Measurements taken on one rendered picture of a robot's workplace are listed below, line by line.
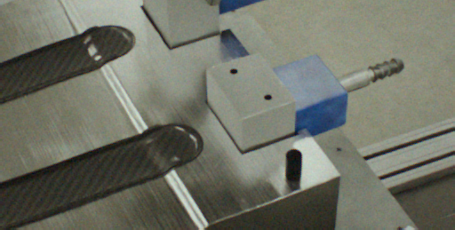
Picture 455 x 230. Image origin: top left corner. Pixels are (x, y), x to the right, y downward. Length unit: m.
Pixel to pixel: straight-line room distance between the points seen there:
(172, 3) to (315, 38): 1.45
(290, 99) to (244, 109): 0.03
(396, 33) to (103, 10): 1.45
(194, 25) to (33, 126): 0.13
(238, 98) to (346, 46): 1.48
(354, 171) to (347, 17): 1.44
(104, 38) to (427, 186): 0.91
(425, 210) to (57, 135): 0.94
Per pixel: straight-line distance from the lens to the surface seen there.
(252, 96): 0.67
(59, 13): 0.80
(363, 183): 0.79
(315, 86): 0.70
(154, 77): 0.73
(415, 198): 1.59
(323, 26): 2.20
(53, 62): 0.76
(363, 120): 2.00
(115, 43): 0.77
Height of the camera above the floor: 1.37
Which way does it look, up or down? 41 degrees down
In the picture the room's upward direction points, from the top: 3 degrees counter-clockwise
